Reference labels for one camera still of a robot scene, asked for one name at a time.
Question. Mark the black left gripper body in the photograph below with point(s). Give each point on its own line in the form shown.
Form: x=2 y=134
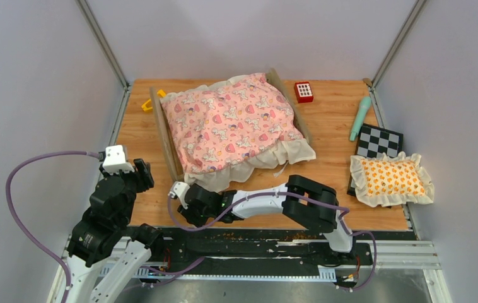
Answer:
x=135 y=182

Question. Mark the pink unicorn drawstring bag blanket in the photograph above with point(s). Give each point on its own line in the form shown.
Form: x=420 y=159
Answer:
x=224 y=131

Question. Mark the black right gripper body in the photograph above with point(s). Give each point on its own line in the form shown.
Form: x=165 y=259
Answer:
x=200 y=218

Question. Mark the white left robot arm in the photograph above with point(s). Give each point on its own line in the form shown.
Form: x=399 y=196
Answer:
x=102 y=226

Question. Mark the orange duck print pillow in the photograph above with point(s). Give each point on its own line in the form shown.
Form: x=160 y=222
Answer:
x=388 y=181

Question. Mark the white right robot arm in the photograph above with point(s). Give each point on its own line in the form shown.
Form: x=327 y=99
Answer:
x=311 y=204

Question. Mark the red white grid block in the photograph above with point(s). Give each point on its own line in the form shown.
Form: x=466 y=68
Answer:
x=303 y=92

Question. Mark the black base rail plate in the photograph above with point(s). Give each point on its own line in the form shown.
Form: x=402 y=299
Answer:
x=253 y=252

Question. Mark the black and silver chessboard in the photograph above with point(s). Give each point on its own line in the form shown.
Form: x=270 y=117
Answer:
x=373 y=142

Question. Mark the wooden striped pet bed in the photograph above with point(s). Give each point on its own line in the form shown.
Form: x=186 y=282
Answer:
x=169 y=151

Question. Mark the yellow triangle toy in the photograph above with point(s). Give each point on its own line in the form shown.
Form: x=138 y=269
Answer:
x=147 y=107

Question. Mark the mint green massager wand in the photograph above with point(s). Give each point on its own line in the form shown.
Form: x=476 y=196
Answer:
x=363 y=108

